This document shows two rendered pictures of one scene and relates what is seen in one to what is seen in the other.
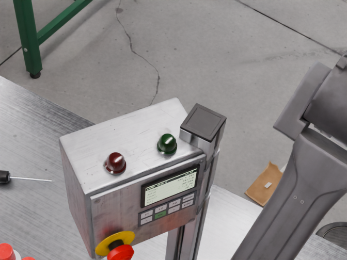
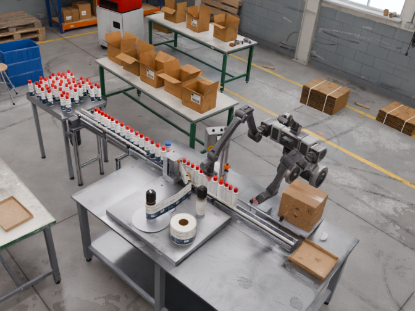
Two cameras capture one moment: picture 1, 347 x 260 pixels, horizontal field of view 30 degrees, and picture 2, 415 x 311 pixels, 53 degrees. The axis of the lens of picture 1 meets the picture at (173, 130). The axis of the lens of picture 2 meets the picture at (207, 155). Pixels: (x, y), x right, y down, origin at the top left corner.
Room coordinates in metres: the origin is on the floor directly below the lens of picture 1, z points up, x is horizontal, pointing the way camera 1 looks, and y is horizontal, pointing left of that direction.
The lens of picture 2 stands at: (-2.42, -0.55, 3.26)
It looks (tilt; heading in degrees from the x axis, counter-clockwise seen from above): 35 degrees down; 13
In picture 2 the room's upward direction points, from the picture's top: 5 degrees clockwise
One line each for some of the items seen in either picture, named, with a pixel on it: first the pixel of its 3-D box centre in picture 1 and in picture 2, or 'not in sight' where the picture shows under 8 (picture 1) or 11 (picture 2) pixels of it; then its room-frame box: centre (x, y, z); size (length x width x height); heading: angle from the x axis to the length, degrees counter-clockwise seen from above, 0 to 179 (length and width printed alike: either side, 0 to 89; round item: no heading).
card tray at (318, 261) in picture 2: not in sight; (313, 258); (-0.08, -0.92, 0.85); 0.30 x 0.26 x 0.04; 65
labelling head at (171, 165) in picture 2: not in sight; (173, 166); (0.43, 0.41, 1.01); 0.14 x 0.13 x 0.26; 65
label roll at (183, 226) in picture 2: not in sight; (183, 229); (-0.22, 0.09, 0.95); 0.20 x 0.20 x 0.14
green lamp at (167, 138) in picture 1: (167, 142); not in sight; (0.46, 0.01, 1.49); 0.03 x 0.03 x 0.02
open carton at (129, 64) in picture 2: not in sight; (134, 58); (2.69, 1.78, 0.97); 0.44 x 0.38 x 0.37; 154
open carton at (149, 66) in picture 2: not in sight; (155, 68); (2.48, 1.39, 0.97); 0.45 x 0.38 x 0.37; 152
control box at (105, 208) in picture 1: (133, 182); (215, 139); (0.46, 0.05, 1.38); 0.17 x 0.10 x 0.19; 121
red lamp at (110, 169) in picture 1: (115, 161); not in sight; (0.42, 0.07, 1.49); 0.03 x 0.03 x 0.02
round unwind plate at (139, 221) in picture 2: not in sight; (150, 218); (-0.14, 0.39, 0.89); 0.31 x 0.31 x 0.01
